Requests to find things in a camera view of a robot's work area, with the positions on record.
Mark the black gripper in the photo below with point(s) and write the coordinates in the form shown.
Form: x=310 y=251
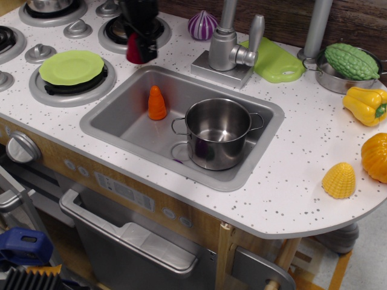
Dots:
x=148 y=29

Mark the dark red toy sweet potato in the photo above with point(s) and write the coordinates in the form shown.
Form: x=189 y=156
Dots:
x=132 y=52

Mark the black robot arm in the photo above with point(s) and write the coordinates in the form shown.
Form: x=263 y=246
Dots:
x=138 y=7

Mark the steel pot lid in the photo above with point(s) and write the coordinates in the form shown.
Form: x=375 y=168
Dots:
x=118 y=28

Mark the grey toy sink basin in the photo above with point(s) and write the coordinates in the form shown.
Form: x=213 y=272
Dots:
x=144 y=116

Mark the steel pot in sink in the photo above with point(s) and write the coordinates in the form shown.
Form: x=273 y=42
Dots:
x=216 y=130

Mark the steel pot top left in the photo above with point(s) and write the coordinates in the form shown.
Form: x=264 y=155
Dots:
x=48 y=6

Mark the small steel pot right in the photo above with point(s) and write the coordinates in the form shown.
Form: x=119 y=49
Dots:
x=329 y=78

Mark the black ribbed heat sink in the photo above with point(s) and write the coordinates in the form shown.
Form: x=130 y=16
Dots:
x=35 y=278

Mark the back right stove burner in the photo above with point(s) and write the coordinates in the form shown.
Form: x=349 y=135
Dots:
x=117 y=45

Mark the silver stove knob top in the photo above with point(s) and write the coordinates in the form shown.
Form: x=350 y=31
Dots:
x=109 y=9

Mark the silver stove knob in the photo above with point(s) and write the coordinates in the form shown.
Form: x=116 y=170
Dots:
x=77 y=30
x=39 y=53
x=6 y=81
x=109 y=9

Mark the purple white toy onion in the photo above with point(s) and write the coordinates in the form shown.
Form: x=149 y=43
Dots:
x=202 y=25

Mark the orange toy carrot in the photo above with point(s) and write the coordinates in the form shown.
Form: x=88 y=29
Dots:
x=156 y=105

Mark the silver stove knob upper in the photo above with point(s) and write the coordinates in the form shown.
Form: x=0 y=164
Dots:
x=77 y=30

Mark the light green toy plate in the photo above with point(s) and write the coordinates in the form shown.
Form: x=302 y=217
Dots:
x=71 y=67

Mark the front stove burner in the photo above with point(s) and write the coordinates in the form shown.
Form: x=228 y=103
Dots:
x=99 y=90

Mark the silver toy faucet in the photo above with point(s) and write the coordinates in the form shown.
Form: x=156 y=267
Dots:
x=227 y=62

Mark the silver stove knob middle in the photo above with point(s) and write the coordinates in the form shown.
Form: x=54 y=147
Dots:
x=39 y=53

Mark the back left stove burner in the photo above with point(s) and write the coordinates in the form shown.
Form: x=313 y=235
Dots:
x=55 y=18

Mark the green toy cutting board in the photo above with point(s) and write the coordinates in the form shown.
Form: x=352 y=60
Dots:
x=277 y=65

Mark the left edge stove burner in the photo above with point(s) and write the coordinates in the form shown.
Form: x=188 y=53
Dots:
x=13 y=42

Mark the silver stove knob left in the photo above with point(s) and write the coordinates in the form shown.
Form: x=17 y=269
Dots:
x=6 y=81

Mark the silver round oven dial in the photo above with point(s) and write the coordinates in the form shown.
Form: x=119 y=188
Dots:
x=22 y=149

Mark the grey vertical pole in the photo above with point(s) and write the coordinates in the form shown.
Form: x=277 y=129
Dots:
x=316 y=31

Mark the grey oven door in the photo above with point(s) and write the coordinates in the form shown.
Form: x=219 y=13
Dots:
x=28 y=189

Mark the green toy bitter gourd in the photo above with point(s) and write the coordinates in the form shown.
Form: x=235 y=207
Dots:
x=351 y=62

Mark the grey dishwasher door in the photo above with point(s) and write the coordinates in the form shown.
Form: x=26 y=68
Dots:
x=129 y=251

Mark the yellow toy bell pepper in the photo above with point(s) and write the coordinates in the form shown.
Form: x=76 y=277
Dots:
x=367 y=105

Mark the yellow toy corn piece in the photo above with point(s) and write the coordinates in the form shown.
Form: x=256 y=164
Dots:
x=340 y=181

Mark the blue clamp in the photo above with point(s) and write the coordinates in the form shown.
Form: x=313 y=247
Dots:
x=23 y=246

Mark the grey cabinet door right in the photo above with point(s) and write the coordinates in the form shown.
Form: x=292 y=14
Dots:
x=257 y=272

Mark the orange toy pumpkin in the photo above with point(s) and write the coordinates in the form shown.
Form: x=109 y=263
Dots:
x=373 y=153

